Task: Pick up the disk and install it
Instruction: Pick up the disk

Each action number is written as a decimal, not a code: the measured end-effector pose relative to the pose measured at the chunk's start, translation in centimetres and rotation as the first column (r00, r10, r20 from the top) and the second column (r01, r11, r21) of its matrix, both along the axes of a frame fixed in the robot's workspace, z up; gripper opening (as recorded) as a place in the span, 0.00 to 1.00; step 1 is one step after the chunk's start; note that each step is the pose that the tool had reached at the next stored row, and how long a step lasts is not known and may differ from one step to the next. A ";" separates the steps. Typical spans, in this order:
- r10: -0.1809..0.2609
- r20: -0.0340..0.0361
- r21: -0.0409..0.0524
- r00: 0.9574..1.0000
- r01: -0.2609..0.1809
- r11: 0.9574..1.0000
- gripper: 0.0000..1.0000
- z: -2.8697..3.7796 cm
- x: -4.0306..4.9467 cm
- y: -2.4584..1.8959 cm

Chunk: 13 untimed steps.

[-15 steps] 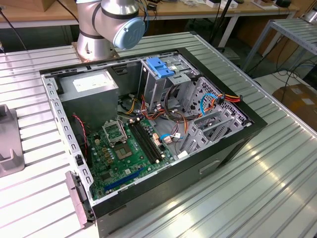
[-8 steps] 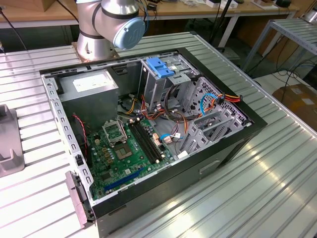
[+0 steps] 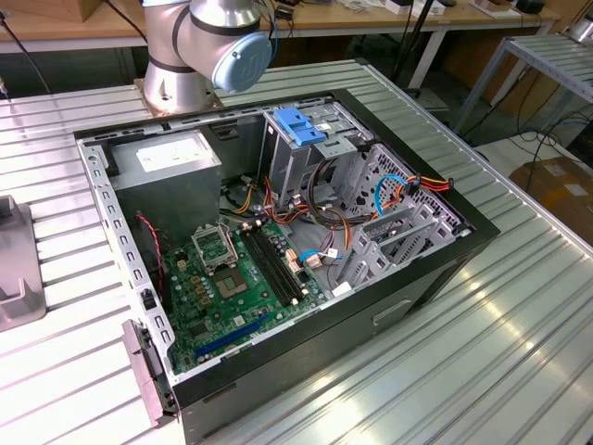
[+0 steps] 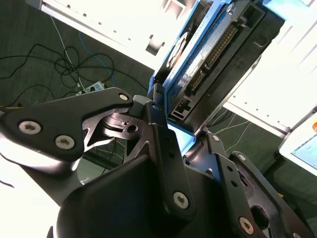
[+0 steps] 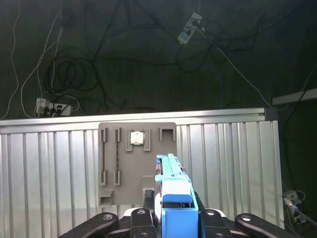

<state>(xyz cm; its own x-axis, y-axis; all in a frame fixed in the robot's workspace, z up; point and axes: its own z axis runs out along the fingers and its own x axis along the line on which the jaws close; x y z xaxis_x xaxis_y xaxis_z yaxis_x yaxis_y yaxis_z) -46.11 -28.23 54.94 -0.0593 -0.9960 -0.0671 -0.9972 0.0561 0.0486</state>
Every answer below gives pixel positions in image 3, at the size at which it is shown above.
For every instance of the black tripod stand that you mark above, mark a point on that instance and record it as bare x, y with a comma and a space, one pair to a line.
425, 16

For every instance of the wooden desk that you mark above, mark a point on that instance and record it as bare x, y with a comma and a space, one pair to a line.
361, 18

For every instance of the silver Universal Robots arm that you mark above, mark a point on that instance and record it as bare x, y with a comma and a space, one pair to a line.
167, 46

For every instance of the grey parts rack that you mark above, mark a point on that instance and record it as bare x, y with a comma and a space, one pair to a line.
21, 259

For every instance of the blue plastic cage latch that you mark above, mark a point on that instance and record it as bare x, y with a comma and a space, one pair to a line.
301, 134

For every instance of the CPU socket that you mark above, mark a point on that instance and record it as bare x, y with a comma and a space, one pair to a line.
230, 283

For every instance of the grey power supply unit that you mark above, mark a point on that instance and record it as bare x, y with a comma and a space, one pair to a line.
167, 199

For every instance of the metal disk bay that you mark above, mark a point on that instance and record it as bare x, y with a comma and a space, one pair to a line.
366, 259

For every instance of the black power adapter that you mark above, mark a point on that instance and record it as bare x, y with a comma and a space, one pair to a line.
283, 11

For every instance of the metal optical drive cage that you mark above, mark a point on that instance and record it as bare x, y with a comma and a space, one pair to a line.
287, 162

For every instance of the black open PC case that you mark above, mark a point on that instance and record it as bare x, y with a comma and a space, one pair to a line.
301, 366

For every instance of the green motherboard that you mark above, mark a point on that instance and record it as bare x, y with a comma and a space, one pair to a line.
218, 320

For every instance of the grey plastic bezel strip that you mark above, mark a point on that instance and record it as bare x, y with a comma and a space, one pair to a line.
139, 366

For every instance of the blue expansion slot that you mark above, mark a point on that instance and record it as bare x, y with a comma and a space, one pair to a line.
231, 336

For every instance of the metal slat side table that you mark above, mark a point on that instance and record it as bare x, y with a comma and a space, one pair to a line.
551, 58

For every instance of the brown cardboard box with labels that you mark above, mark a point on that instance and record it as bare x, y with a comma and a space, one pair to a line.
556, 185

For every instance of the small black device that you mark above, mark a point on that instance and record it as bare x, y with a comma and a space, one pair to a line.
530, 5

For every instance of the small white box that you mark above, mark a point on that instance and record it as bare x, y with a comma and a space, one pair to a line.
398, 7

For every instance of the black RAM slot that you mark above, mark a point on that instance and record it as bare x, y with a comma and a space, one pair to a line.
281, 258
286, 254
274, 261
268, 264

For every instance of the silver metal cylinder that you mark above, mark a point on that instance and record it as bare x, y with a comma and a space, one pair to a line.
581, 30

